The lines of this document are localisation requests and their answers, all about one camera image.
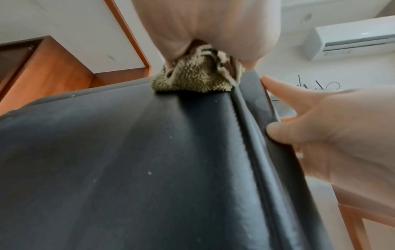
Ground person's right hand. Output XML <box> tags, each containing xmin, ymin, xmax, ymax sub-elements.
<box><xmin>260</xmin><ymin>75</ymin><xmax>395</xmax><ymax>208</ymax></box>

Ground person's left hand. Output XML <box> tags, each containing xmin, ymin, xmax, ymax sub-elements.
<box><xmin>131</xmin><ymin>0</ymin><xmax>283</xmax><ymax>70</ymax></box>

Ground green cleaning cloth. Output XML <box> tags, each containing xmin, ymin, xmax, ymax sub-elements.
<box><xmin>151</xmin><ymin>41</ymin><xmax>244</xmax><ymax>95</ymax></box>

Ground black leather chair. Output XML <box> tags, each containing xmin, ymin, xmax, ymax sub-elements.
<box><xmin>0</xmin><ymin>68</ymin><xmax>334</xmax><ymax>250</ymax></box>

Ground brown wooden table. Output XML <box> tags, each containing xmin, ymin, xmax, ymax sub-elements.
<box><xmin>333</xmin><ymin>183</ymin><xmax>395</xmax><ymax>250</ymax></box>

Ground white air conditioner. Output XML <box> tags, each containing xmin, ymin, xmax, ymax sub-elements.
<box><xmin>302</xmin><ymin>15</ymin><xmax>395</xmax><ymax>62</ymax></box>

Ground thin black wires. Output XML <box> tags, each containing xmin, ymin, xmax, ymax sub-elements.
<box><xmin>295</xmin><ymin>74</ymin><xmax>342</xmax><ymax>93</ymax></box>

